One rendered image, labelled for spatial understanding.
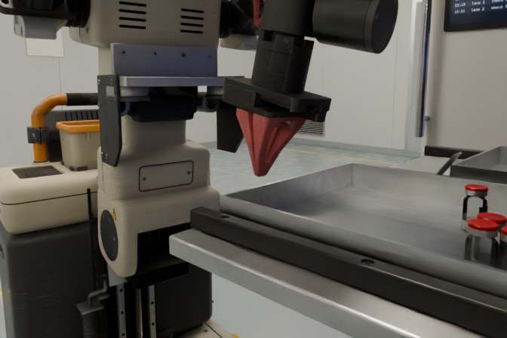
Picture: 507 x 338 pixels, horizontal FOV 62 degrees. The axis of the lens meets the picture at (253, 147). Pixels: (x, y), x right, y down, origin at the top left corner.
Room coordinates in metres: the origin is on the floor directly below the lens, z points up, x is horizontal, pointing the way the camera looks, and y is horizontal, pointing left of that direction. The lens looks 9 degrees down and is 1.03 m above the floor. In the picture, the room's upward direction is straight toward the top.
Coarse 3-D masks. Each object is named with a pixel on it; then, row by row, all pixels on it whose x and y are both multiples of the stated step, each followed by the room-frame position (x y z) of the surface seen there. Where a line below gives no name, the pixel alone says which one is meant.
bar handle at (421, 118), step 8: (424, 0) 1.18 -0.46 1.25; (424, 8) 1.18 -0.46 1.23; (424, 16) 1.18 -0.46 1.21; (424, 24) 1.18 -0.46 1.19; (424, 32) 1.18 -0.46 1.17; (424, 40) 1.18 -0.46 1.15; (424, 48) 1.18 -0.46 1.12; (424, 56) 1.18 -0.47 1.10; (424, 64) 1.18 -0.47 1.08; (424, 72) 1.18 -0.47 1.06; (424, 80) 1.18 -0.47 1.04; (424, 88) 1.18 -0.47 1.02; (416, 96) 1.19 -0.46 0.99; (424, 96) 1.18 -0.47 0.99; (416, 104) 1.19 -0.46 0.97; (424, 104) 1.18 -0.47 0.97; (416, 112) 1.19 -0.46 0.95; (424, 112) 1.18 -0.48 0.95; (416, 120) 1.18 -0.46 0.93; (424, 120) 1.18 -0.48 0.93; (416, 128) 1.18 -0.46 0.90; (416, 136) 1.18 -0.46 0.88
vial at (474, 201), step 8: (472, 192) 0.41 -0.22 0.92; (480, 192) 0.40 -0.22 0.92; (464, 200) 0.41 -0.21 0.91; (472, 200) 0.41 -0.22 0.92; (480, 200) 0.40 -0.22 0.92; (464, 208) 0.41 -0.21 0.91; (472, 208) 0.40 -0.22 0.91; (464, 216) 0.41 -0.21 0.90; (472, 216) 0.40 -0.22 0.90; (464, 224) 0.41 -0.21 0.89
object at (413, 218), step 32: (256, 192) 0.46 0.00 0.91; (288, 192) 0.50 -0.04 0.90; (320, 192) 0.55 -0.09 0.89; (352, 192) 0.56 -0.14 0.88; (384, 192) 0.56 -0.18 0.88; (416, 192) 0.54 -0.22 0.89; (448, 192) 0.51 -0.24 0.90; (288, 224) 0.36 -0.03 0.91; (320, 224) 0.34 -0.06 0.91; (352, 224) 0.43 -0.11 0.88; (384, 224) 0.43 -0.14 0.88; (416, 224) 0.43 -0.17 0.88; (448, 224) 0.43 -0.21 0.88; (384, 256) 0.30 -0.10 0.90; (416, 256) 0.28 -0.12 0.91; (448, 256) 0.27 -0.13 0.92; (480, 288) 0.25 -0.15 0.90
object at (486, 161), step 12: (480, 156) 0.69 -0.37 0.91; (492, 156) 0.74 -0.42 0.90; (504, 156) 0.77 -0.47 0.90; (456, 168) 0.59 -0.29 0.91; (468, 168) 0.58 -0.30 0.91; (480, 168) 0.57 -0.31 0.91; (492, 168) 0.73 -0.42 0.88; (504, 168) 0.73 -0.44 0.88; (492, 180) 0.56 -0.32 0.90; (504, 180) 0.55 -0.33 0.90
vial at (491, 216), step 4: (480, 216) 0.32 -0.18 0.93; (484, 216) 0.32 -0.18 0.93; (488, 216) 0.32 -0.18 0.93; (492, 216) 0.32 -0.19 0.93; (496, 216) 0.32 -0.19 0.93; (500, 216) 0.32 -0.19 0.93; (492, 220) 0.31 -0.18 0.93; (496, 220) 0.31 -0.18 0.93; (500, 220) 0.31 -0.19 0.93; (504, 220) 0.31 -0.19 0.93; (500, 224) 0.31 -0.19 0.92; (504, 224) 0.31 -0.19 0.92; (500, 228) 0.31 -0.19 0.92; (500, 232) 0.31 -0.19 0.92; (500, 236) 0.31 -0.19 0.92; (496, 240) 0.31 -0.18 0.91; (500, 240) 0.31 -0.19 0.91
